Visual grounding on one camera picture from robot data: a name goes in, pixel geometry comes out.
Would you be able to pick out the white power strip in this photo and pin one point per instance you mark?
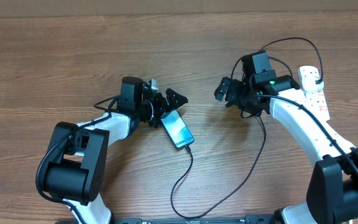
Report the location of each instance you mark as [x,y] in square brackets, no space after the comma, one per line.
[317,100]

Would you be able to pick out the white charger adapter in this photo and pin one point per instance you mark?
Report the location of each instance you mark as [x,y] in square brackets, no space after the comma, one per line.
[311,84]

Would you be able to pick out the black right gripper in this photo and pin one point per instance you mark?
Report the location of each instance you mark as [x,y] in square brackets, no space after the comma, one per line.
[234,88]

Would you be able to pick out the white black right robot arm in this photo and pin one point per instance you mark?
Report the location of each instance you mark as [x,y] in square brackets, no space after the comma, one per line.
[332,195]

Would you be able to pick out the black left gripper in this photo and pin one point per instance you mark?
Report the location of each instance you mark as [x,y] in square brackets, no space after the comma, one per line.
[171,104]

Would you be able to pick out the blue screen smartphone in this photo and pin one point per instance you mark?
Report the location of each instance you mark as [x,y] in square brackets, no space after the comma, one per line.
[177,130]

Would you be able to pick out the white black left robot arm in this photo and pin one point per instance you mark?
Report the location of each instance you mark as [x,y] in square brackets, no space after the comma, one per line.
[72,170]

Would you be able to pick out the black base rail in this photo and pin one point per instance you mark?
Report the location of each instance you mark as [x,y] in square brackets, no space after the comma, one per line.
[194,220]

